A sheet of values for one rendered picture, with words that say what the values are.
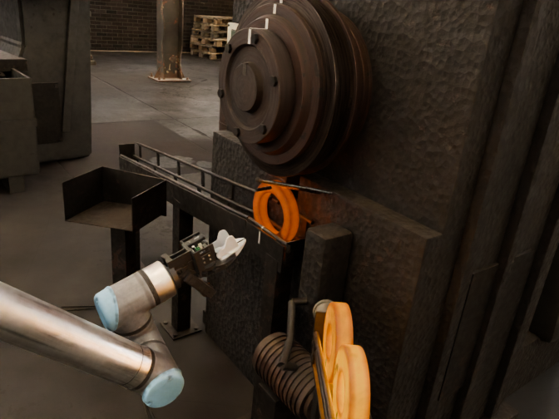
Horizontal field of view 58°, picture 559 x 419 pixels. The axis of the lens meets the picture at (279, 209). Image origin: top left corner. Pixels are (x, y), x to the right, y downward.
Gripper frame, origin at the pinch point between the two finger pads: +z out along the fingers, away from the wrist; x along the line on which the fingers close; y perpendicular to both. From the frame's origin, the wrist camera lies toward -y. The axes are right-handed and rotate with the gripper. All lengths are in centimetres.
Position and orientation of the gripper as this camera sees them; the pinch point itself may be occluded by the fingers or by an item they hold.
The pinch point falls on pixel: (241, 244)
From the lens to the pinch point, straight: 126.5
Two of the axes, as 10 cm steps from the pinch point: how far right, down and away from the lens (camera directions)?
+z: 7.9, -4.3, 4.3
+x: -5.9, -3.8, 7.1
